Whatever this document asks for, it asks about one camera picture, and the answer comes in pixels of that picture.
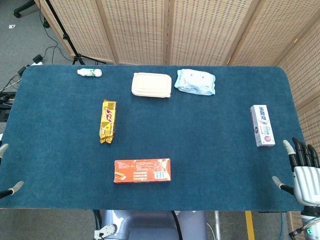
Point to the left robot hand grey fingertips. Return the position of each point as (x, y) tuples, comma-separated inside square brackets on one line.
[(13, 187)]

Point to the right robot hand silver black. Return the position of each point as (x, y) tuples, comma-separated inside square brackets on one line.
[(307, 180)]

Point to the white toothpaste box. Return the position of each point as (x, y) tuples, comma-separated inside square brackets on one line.
[(262, 125)]

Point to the orange cracker box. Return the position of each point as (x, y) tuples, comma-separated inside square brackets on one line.
[(142, 171)]

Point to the beige lidded lunch box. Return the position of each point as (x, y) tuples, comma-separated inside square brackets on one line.
[(151, 84)]

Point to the black equipment on floor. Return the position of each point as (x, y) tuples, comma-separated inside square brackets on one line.
[(6, 105)]

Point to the silver table leg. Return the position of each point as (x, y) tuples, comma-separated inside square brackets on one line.
[(217, 225)]

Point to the gold wrapped biscuit pack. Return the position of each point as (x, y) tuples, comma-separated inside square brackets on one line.
[(108, 121)]

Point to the black power adapter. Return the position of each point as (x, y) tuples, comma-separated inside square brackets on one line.
[(37, 59)]

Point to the small white green bottle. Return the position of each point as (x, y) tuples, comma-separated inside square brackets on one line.
[(89, 72)]

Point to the blue-grey robot torso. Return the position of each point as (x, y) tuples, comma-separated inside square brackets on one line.
[(150, 225)]

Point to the dark blue table mat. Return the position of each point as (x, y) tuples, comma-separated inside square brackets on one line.
[(175, 125)]

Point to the light blue wet wipes pack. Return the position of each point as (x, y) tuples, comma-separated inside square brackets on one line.
[(195, 82)]

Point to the black tripod stand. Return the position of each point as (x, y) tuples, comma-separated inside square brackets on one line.
[(65, 35)]

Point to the white paper scrap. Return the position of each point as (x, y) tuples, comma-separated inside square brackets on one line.
[(11, 26)]

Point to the black office chair base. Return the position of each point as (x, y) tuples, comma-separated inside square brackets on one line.
[(23, 8)]

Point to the woven wooden folding screen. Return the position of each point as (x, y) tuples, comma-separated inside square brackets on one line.
[(200, 30)]

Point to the white metal bracket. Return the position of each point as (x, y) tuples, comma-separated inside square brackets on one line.
[(105, 231)]

